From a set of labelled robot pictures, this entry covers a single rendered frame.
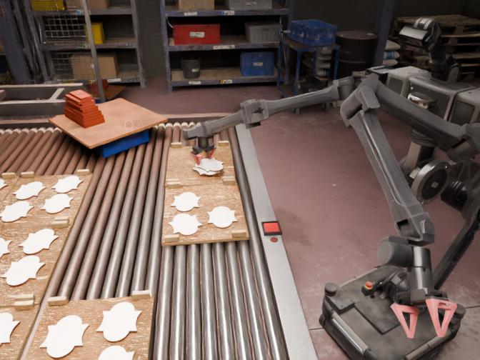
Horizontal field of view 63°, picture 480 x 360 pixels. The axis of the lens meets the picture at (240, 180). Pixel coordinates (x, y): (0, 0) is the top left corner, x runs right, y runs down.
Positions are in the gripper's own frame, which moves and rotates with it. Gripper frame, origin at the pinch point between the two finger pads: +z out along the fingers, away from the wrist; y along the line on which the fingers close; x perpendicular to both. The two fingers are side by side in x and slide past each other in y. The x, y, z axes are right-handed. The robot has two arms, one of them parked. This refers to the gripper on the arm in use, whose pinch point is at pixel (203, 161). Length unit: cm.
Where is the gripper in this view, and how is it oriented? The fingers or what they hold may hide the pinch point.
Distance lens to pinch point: 205.6
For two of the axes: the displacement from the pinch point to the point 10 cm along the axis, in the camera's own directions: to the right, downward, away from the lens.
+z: -0.2, 8.4, 5.4
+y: 6.5, -4.0, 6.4
